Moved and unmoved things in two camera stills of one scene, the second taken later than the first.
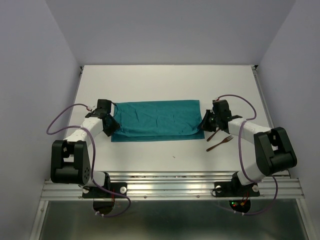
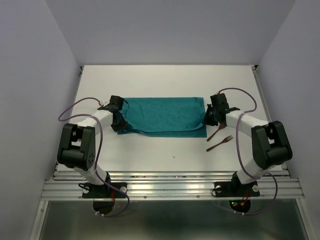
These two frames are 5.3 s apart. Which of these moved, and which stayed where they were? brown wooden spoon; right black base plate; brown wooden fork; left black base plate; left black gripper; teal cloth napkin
Moved: left black gripper; teal cloth napkin
Stayed: brown wooden fork; brown wooden spoon; left black base plate; right black base plate
